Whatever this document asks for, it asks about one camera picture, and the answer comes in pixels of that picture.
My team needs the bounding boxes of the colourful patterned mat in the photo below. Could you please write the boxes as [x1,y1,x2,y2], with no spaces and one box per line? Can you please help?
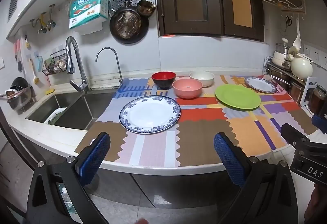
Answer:
[74,75,320,167]

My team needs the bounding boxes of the glass jar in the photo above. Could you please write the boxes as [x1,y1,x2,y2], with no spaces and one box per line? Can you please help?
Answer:
[308,84,327,115]

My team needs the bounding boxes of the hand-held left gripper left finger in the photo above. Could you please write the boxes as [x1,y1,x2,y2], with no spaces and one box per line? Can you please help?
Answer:
[27,132,111,224]

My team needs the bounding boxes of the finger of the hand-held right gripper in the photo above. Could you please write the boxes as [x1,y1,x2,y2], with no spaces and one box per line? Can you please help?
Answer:
[312,114,327,136]
[281,123,311,149]

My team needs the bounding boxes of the stainless steel sink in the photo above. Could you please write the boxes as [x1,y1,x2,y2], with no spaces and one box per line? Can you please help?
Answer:
[26,91,118,131]

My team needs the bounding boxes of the metal dish rack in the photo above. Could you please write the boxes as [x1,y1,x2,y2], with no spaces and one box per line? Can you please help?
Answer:
[5,77,36,112]

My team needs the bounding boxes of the pink bowl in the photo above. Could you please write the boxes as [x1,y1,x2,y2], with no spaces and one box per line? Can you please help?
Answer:
[172,79,203,99]

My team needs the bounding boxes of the green paper towel pack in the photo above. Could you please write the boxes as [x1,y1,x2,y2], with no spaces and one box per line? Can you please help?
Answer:
[68,0,110,30]

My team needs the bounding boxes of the white countertop shelf rack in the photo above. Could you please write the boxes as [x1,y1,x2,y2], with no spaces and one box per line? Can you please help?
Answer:
[263,56,319,107]

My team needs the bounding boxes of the white ladle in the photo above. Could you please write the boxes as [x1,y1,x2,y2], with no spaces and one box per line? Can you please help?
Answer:
[292,17,303,51]

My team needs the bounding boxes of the white pot with glass lid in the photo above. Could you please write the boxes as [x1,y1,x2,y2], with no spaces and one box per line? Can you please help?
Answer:
[272,38,292,69]

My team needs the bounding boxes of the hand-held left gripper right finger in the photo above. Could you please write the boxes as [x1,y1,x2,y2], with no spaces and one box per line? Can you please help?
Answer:
[214,133,299,224]

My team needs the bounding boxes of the cream ceramic teapot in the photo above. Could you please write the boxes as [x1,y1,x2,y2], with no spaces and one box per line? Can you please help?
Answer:
[291,53,314,80]

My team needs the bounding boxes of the white bowl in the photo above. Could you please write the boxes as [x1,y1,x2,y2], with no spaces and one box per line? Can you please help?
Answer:
[189,71,215,87]

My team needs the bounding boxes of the brass wall hooks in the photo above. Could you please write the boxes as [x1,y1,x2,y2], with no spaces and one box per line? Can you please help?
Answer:
[29,4,56,34]

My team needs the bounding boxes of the white dish brush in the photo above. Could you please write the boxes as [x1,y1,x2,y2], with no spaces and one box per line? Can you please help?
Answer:
[28,57,41,85]

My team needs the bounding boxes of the chrome pull-down faucet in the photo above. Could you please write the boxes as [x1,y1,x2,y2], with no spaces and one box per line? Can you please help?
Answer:
[65,36,91,93]

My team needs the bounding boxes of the person's right forearm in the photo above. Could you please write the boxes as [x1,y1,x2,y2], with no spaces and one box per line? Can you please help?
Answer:
[304,183,327,224]

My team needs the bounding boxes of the slim gooseneck faucet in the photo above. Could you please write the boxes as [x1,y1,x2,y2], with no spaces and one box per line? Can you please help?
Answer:
[95,47,123,86]

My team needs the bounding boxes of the wall power socket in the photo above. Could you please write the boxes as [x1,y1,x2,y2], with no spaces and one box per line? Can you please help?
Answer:
[303,45,320,64]

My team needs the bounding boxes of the red and black bowl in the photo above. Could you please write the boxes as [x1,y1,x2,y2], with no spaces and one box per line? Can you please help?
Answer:
[151,71,176,90]

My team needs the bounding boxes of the black wire basket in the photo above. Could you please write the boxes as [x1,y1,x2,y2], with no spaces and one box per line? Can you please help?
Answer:
[41,48,69,76]

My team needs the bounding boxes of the small copper saucepan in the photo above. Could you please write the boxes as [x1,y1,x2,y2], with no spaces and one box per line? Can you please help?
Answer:
[137,0,156,17]

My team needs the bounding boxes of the black frying pan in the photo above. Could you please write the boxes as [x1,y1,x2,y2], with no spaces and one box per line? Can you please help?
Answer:
[110,0,149,44]

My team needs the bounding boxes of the dark wooden window frame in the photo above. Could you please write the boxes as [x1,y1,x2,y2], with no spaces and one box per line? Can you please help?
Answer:
[151,0,265,42]

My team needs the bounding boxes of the small blue rimmed plate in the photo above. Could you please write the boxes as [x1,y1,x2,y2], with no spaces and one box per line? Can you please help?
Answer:
[244,77,277,94]

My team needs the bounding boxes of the white wire wall rack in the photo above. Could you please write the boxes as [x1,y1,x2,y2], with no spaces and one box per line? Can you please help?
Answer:
[261,0,307,20]

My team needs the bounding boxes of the large blue floral plate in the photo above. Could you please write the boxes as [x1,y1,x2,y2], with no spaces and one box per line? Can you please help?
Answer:
[119,96,181,136]

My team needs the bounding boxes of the green plate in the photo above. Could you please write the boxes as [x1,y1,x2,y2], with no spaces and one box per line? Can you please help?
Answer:
[215,84,261,111]

